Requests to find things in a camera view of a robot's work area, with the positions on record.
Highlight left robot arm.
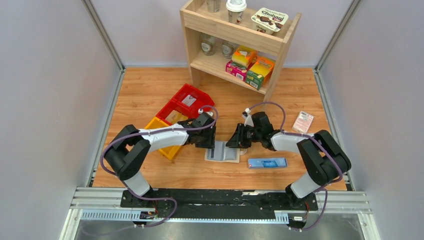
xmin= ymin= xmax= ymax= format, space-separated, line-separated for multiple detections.
xmin=100 ymin=112 xmax=216 ymax=197

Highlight wooden shelf unit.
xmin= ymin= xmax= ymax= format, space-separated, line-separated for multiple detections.
xmin=179 ymin=0 xmax=302 ymax=99

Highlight paper coffee cup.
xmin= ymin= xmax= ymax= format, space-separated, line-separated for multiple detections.
xmin=226 ymin=0 xmax=247 ymax=24

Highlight red plastic bin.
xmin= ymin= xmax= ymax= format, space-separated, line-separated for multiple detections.
xmin=155 ymin=99 xmax=199 ymax=125
xmin=171 ymin=83 xmax=215 ymax=116

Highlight right glass water bottle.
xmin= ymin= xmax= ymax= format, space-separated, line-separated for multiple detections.
xmin=221 ymin=40 xmax=238 ymax=59

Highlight blue gum pack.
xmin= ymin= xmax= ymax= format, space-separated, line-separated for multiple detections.
xmin=247 ymin=157 xmax=288 ymax=170

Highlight metal can on shelf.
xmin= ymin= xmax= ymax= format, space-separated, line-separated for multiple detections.
xmin=206 ymin=0 xmax=221 ymax=13

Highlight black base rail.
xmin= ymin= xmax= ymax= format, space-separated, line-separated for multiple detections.
xmin=120 ymin=188 xmax=318 ymax=220

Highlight green yellow juice carton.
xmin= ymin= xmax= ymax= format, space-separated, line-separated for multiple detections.
xmin=245 ymin=56 xmax=275 ymax=90

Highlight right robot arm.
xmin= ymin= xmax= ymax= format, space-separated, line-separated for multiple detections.
xmin=226 ymin=111 xmax=352 ymax=202

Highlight gold sachets in bin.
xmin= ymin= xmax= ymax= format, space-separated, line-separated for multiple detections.
xmin=165 ymin=110 xmax=188 ymax=125

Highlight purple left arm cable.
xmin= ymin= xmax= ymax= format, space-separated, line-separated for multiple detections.
xmin=99 ymin=105 xmax=220 ymax=228

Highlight Chobani yogurt cup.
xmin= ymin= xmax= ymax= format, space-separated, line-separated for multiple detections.
xmin=251 ymin=7 xmax=289 ymax=35

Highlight pink orange juice carton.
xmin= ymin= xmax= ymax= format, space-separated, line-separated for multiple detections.
xmin=225 ymin=45 xmax=259 ymax=82

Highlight pink snack packet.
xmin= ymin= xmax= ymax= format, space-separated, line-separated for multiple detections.
xmin=292 ymin=111 xmax=314 ymax=134

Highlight yellow plastic bin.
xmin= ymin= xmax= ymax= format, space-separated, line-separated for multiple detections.
xmin=140 ymin=116 xmax=188 ymax=160

